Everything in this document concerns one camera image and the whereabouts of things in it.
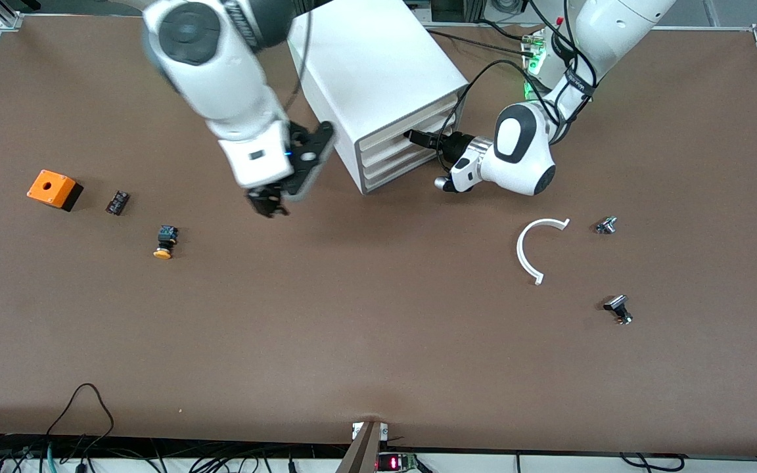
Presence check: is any beige cabinet drawer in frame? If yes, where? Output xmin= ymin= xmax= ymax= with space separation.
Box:
xmin=359 ymin=94 xmax=459 ymax=150
xmin=360 ymin=110 xmax=458 ymax=166
xmin=361 ymin=126 xmax=448 ymax=178
xmin=363 ymin=148 xmax=445 ymax=189

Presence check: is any white drawer cabinet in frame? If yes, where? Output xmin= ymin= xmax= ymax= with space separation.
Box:
xmin=287 ymin=0 xmax=470 ymax=195

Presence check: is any yellow push button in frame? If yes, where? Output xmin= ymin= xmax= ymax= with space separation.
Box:
xmin=153 ymin=225 xmax=179 ymax=260

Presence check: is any white curved plastic arc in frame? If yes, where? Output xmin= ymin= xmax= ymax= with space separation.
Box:
xmin=516 ymin=217 xmax=571 ymax=286

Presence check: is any red LED display module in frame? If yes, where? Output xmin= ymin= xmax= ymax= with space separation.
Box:
xmin=377 ymin=453 xmax=420 ymax=473

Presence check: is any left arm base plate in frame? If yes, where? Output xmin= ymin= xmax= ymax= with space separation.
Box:
xmin=523 ymin=33 xmax=553 ymax=101

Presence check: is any black table cable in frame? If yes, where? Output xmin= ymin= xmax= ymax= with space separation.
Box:
xmin=426 ymin=28 xmax=537 ymax=56
xmin=480 ymin=18 xmax=532 ymax=41

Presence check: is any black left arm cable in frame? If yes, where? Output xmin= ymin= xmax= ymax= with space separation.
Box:
xmin=436 ymin=0 xmax=599 ymax=173

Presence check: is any orange button enclosure box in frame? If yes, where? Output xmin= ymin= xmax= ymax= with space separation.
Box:
xmin=27 ymin=169 xmax=84 ymax=212

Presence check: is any black looped cable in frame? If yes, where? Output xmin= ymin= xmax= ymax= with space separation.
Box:
xmin=47 ymin=383 xmax=115 ymax=454

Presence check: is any grey camera stand beam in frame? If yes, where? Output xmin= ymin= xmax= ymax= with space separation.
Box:
xmin=336 ymin=422 xmax=382 ymax=473

